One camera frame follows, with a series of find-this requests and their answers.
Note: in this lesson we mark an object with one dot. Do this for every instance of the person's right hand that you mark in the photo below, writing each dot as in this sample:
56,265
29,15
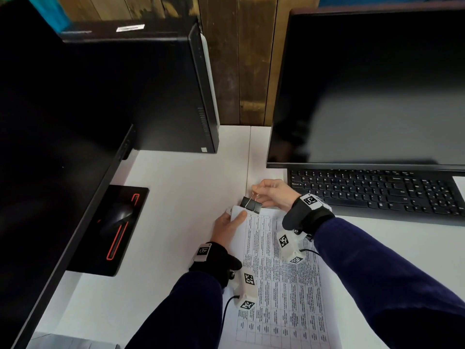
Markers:
281,196

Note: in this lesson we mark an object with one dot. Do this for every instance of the person's left hand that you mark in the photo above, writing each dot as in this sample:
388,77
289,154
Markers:
225,230

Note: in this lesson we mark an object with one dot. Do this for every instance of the black binder clip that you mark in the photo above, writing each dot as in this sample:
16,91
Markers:
251,205

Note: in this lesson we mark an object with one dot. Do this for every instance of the sorted stack of printed sheets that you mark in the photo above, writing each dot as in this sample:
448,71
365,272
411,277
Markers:
287,298

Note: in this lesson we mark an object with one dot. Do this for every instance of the person's left forearm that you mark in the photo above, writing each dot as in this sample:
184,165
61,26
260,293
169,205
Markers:
181,316

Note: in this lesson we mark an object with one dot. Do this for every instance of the person's right forearm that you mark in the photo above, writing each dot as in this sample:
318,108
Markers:
381,279

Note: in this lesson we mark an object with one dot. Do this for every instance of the white table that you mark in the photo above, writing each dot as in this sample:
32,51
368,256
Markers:
181,214

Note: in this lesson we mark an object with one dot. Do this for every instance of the black keyboard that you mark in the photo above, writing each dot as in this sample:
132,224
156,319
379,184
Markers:
381,192

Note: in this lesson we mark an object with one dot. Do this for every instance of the black computer mouse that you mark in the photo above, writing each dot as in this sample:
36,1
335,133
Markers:
118,216

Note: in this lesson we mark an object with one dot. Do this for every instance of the black computer monitor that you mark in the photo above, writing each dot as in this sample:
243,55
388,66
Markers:
47,159
363,87

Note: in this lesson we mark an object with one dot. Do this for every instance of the wooden plank partition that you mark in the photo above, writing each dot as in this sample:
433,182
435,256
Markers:
247,61

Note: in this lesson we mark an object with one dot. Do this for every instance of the black desktop computer tower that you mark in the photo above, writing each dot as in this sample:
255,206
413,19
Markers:
145,87

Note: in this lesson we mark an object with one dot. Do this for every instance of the teal green cloth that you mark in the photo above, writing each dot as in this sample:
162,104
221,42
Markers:
51,10

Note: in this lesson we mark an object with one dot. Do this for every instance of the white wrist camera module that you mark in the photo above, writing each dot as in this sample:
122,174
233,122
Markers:
288,247
247,287

